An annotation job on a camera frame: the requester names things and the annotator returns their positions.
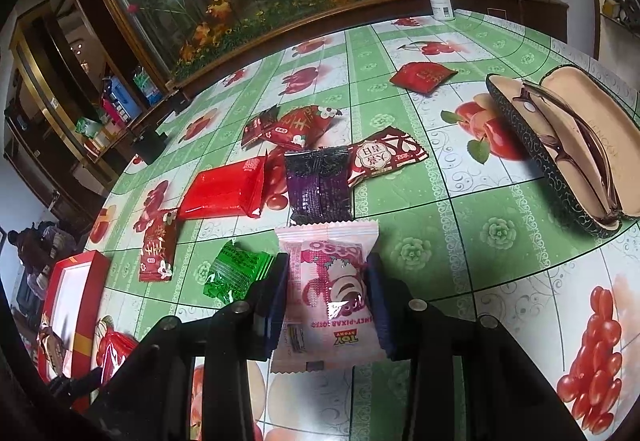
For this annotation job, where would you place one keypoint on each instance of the red white heart-print packet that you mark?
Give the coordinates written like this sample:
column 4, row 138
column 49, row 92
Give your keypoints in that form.
column 385, row 156

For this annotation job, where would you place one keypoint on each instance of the brown snack packet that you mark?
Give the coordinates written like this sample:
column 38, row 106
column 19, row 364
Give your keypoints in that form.
column 50, row 346

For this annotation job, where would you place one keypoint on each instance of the fruit-print green tablecloth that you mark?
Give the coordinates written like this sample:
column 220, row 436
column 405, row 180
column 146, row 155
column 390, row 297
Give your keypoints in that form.
column 425, row 231

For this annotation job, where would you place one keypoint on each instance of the red pillow-shaped packet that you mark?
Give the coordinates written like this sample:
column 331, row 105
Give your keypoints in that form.
column 422, row 76

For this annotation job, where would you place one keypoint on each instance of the brown eyeglasses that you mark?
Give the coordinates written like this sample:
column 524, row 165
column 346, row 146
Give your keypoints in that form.
column 570, row 126

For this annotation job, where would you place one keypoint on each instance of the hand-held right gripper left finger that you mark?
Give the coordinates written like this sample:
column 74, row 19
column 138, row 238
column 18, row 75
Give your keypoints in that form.
column 277, row 306

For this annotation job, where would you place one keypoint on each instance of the dark purple snack packet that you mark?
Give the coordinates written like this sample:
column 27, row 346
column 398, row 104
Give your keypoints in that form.
column 317, row 186

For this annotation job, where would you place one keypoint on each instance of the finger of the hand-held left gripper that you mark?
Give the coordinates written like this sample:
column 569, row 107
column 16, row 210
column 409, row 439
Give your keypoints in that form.
column 75, row 387

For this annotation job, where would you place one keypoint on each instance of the green candy packet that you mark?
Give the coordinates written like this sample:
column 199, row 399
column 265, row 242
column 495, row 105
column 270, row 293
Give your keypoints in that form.
column 235, row 271

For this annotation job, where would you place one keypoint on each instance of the small dark red packet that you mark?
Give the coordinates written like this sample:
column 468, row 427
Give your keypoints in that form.
column 260, row 128

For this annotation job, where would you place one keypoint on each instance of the shiny red snack packet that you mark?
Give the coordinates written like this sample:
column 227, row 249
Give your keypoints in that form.
column 225, row 191

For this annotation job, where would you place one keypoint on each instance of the red gift box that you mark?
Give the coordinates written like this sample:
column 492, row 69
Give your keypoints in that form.
column 80, row 301

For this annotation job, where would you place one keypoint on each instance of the patterned black glasses case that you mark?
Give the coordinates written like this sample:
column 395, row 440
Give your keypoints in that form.
column 530, row 151

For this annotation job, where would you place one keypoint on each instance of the wide red floral packet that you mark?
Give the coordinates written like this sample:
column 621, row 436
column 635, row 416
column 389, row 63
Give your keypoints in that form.
column 307, row 123

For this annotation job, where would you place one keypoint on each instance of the blue box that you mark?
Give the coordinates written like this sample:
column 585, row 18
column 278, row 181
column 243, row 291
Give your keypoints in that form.
column 124, row 97

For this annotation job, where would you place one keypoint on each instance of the pink snack packet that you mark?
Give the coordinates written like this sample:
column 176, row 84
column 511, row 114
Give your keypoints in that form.
column 325, row 291

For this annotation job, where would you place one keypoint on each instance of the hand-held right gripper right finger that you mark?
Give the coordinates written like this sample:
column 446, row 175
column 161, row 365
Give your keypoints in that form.
column 382, row 321

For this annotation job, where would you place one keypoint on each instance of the long red floral packet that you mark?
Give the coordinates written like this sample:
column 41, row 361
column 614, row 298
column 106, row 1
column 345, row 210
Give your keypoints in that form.
column 157, row 248

